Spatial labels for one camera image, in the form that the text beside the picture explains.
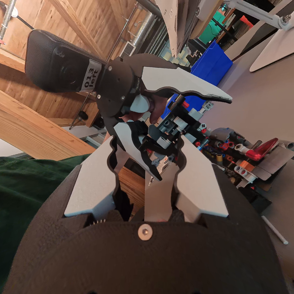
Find silver air duct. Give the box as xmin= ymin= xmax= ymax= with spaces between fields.
xmin=131 ymin=11 xmax=159 ymax=47

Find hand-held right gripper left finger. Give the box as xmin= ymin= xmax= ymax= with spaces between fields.
xmin=64 ymin=136 xmax=120 ymax=217

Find person's left hand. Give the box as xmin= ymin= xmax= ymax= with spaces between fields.
xmin=149 ymin=95 xmax=168 ymax=125

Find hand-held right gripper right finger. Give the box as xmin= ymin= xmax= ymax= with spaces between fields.
xmin=174 ymin=135 xmax=229 ymax=223

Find orange red object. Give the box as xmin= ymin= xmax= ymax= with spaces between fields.
xmin=239 ymin=16 xmax=254 ymax=30

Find person's green shirt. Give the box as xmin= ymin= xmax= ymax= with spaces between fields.
xmin=0 ymin=154 xmax=92 ymax=287

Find lego sticker sheet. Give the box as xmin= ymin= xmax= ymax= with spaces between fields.
xmin=148 ymin=156 xmax=173 ymax=187

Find large lego vehicle model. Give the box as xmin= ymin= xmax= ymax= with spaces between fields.
xmin=195 ymin=127 xmax=294 ymax=215

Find blue plastic bin with tag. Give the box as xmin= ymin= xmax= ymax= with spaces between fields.
xmin=161 ymin=39 xmax=233 ymax=120

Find light grey lego axle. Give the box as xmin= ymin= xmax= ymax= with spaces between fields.
xmin=261 ymin=215 xmax=289 ymax=245

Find white ceiling air vent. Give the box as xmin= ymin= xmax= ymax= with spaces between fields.
xmin=122 ymin=42 xmax=136 ymax=57

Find black lego sub-assembly red pins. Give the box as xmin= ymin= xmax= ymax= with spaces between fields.
xmin=140 ymin=94 xmax=214 ymax=168

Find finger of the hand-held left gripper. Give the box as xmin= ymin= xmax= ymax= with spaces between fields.
xmin=113 ymin=122 xmax=163 ymax=182
xmin=141 ymin=66 xmax=233 ymax=104

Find teal container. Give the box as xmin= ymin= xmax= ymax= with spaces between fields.
xmin=199 ymin=10 xmax=230 ymax=44

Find white book stand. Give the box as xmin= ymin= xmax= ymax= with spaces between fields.
xmin=198 ymin=0 xmax=294 ymax=73

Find open lego instruction booklet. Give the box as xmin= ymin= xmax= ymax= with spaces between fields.
xmin=154 ymin=0 xmax=200 ymax=58

